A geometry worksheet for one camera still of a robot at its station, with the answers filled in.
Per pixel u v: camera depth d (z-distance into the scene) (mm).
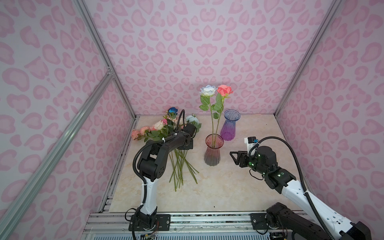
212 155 959
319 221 415
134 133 1029
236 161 698
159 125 977
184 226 728
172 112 1058
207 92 711
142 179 547
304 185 503
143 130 1048
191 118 1110
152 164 542
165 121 1029
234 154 746
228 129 1070
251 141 678
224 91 733
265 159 571
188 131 817
